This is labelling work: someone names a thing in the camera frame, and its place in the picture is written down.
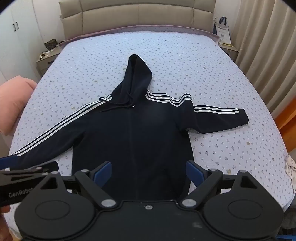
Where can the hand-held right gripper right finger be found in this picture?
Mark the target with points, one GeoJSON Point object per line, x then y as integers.
{"type": "Point", "coordinates": [193, 172]}

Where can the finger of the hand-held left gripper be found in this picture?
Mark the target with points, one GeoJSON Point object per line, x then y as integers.
{"type": "Point", "coordinates": [8, 163]}
{"type": "Point", "coordinates": [27, 172]}

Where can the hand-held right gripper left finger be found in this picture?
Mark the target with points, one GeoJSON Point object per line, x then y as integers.
{"type": "Point", "coordinates": [103, 175]}

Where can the navy hoodie with white stripes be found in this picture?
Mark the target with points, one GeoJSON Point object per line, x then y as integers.
{"type": "Point", "coordinates": [138, 139]}

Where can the person's left hand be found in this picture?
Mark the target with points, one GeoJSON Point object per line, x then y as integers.
{"type": "Point", "coordinates": [4, 209]}

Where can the pink pillow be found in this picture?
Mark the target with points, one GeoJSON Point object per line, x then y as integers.
{"type": "Point", "coordinates": [13, 102]}

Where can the white crumpled cloth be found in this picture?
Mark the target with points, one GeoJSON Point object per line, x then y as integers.
{"type": "Point", "coordinates": [291, 169]}

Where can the bed with floral sheet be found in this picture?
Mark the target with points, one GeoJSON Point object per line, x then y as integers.
{"type": "Point", "coordinates": [92, 69]}

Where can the grey nightstand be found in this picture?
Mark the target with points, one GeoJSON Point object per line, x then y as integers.
{"type": "Point", "coordinates": [46, 63]}

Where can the light wooden nightstand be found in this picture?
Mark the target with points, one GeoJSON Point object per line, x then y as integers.
{"type": "Point", "coordinates": [232, 52]}

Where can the brown patterned pouch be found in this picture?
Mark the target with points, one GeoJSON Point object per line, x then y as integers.
{"type": "Point", "coordinates": [50, 44]}

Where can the mauve mattress cover edge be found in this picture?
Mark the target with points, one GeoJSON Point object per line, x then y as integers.
{"type": "Point", "coordinates": [76, 37]}

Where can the white wardrobe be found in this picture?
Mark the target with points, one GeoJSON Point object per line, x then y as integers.
{"type": "Point", "coordinates": [23, 23]}

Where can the beige curtain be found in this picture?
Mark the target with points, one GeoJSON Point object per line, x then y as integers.
{"type": "Point", "coordinates": [266, 46]}

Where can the beige padded headboard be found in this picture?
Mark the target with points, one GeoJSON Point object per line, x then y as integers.
{"type": "Point", "coordinates": [138, 14]}

